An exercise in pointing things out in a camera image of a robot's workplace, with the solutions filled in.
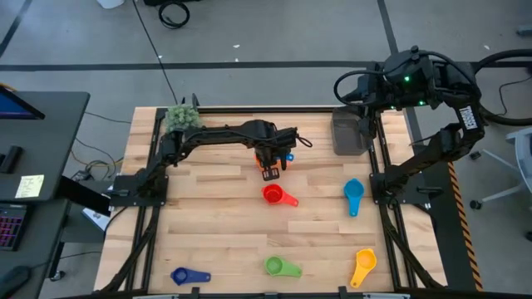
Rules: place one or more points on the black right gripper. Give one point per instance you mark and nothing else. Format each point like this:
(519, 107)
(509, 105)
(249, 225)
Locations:
(374, 89)

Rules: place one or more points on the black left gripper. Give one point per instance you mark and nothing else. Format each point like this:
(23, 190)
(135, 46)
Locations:
(270, 151)

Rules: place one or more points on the red measuring cup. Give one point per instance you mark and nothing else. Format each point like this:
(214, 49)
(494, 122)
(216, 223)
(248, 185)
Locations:
(273, 194)

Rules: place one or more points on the teal measuring cup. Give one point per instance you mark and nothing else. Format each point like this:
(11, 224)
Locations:
(353, 190)

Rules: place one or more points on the green measuring cup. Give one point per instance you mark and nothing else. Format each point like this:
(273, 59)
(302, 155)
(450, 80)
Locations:
(274, 266)

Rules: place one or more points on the yellow measuring cup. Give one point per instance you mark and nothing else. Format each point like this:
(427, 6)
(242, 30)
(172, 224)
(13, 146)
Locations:
(365, 261)

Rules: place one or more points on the small dark blue measuring cup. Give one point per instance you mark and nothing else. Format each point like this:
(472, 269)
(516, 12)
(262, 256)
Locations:
(180, 275)

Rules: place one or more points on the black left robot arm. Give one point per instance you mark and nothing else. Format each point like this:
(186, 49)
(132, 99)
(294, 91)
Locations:
(208, 135)

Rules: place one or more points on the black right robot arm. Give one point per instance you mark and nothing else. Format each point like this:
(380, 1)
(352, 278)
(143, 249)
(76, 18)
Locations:
(457, 137)

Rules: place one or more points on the grey plastic basket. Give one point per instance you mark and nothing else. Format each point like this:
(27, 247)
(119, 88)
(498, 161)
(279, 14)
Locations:
(345, 133)

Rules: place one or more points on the green plant in white pot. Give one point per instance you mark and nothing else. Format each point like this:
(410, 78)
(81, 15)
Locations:
(183, 117)

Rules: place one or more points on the black mat with hazard stripes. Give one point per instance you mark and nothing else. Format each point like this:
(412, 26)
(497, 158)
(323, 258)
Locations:
(444, 249)

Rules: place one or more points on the white office chair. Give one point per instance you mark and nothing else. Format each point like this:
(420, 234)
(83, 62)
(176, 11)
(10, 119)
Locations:
(523, 153)

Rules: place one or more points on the white papers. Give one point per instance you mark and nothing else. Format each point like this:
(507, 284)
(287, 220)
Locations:
(96, 218)

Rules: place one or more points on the black desk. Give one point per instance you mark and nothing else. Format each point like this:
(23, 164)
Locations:
(45, 145)

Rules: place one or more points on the white object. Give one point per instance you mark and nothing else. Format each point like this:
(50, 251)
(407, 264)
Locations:
(110, 3)

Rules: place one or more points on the yellow sticky note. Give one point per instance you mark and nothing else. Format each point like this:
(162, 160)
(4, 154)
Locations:
(30, 186)

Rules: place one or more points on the computer monitor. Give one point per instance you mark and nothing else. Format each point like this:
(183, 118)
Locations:
(16, 107)

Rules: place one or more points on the small black box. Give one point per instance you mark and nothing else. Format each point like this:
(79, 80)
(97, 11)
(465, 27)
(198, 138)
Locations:
(9, 159)

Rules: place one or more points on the backlit keyboard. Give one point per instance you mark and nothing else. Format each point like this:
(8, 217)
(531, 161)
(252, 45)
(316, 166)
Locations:
(10, 226)

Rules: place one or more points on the black computer mouse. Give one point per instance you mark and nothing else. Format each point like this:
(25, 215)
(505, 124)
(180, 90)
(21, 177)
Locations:
(12, 280)

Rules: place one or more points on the black table frame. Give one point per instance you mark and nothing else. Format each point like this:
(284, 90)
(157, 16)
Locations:
(249, 110)

